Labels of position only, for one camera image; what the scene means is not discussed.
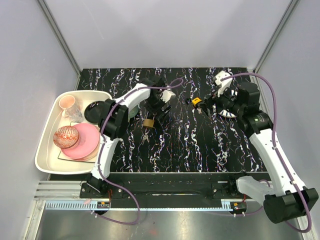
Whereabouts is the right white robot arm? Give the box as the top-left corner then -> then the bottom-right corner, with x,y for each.
204,82 -> 319,224

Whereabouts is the green ceramic mug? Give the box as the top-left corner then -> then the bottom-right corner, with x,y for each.
128,105 -> 139,122

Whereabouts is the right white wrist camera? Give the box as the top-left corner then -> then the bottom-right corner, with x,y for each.
213,70 -> 233,98

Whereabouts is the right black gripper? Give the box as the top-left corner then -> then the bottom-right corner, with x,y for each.
197,83 -> 245,117

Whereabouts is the silver key bunch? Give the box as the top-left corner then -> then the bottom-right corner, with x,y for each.
142,133 -> 150,144

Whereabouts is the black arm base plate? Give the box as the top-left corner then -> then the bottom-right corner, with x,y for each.
79,172 -> 244,211

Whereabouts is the blue striped white plate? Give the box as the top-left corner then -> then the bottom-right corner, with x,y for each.
212,90 -> 238,119

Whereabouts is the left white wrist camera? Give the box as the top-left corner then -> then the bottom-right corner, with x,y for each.
160,90 -> 176,103

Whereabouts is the black bowl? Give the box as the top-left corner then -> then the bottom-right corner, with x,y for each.
84,101 -> 104,125

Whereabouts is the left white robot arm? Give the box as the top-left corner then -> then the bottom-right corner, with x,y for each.
80,76 -> 175,198

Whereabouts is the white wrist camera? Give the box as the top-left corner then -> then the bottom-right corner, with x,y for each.
213,70 -> 233,98
160,90 -> 176,103

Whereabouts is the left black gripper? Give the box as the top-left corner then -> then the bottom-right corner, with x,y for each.
144,94 -> 172,124

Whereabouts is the pink plate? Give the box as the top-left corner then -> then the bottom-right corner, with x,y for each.
58,123 -> 100,162

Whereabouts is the cream plastic tray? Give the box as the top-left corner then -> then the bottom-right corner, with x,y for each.
34,90 -> 112,175

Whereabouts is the red patterned bowl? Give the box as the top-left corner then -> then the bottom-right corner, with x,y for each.
53,126 -> 80,149

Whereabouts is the brass padlock silver shackle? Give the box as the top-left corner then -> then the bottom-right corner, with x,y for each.
142,113 -> 155,129

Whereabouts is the pink plastic cup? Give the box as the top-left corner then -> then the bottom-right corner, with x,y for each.
58,95 -> 76,110

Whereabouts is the clear drinking glass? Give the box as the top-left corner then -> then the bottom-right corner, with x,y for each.
64,105 -> 83,123

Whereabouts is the yellow padlock black shackle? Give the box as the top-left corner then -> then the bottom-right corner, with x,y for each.
185,97 -> 202,108

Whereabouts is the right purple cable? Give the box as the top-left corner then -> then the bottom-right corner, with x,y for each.
221,72 -> 313,233

